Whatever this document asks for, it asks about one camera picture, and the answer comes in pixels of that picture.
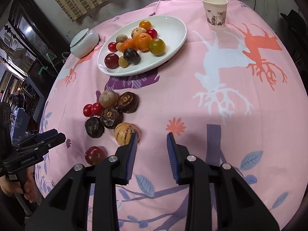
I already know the brown-green round fruit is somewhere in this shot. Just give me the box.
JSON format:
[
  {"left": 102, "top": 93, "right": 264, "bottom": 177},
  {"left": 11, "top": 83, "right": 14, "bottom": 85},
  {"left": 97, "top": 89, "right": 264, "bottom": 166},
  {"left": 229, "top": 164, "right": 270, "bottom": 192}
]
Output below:
[{"left": 115, "top": 34, "right": 128, "bottom": 43}]

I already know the pink printed tablecloth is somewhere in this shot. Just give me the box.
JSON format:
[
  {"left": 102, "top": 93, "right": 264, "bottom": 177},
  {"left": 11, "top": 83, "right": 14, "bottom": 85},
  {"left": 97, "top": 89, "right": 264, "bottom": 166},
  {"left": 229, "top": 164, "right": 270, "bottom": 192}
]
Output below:
[{"left": 35, "top": 0, "right": 307, "bottom": 230}]

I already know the white lidded ceramic jar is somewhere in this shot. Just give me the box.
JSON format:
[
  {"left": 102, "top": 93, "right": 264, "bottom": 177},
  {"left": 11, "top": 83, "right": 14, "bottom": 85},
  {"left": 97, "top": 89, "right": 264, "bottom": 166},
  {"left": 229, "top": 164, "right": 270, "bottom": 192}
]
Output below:
[{"left": 70, "top": 28, "right": 100, "bottom": 59}]

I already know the small tan round fruit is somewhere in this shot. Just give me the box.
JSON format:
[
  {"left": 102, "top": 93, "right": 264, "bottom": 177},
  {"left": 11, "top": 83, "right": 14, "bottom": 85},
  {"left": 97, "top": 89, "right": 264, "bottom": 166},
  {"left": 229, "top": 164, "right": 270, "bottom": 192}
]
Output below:
[
  {"left": 119, "top": 56, "right": 130, "bottom": 68},
  {"left": 116, "top": 42, "right": 122, "bottom": 51}
]

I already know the small orange mandarin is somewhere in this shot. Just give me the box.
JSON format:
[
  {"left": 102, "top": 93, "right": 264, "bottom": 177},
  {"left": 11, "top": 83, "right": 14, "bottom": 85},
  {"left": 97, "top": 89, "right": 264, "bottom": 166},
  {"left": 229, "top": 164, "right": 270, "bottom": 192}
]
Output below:
[{"left": 120, "top": 39, "right": 136, "bottom": 53}]

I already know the floral paper cup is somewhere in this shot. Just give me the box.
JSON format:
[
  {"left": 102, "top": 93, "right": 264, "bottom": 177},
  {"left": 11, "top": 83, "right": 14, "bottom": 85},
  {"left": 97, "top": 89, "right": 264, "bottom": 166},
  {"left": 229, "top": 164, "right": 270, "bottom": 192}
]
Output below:
[{"left": 202, "top": 0, "right": 229, "bottom": 27}]

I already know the white oval plate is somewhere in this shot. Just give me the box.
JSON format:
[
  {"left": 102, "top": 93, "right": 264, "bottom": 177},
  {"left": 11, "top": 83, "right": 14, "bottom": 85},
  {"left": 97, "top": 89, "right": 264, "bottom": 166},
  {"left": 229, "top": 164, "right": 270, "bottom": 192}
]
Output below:
[{"left": 97, "top": 15, "right": 187, "bottom": 77}]

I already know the large orange mandarin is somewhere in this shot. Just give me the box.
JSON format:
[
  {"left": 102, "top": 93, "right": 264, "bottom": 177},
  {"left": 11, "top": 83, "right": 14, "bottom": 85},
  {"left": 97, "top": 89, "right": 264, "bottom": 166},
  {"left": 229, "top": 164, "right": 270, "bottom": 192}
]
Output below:
[{"left": 133, "top": 33, "right": 152, "bottom": 52}]

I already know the person left hand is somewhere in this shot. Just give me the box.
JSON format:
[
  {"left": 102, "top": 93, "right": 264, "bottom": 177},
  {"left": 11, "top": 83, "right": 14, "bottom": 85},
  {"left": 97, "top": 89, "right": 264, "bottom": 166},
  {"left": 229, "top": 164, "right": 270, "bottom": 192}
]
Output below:
[{"left": 1, "top": 168, "right": 37, "bottom": 202}]

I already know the yellow-orange tomato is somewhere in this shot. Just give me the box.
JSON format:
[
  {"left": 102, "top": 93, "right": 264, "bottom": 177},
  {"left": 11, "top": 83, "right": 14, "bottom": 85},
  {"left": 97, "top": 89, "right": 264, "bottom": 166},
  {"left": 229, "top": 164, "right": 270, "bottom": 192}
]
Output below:
[{"left": 139, "top": 20, "right": 152, "bottom": 30}]

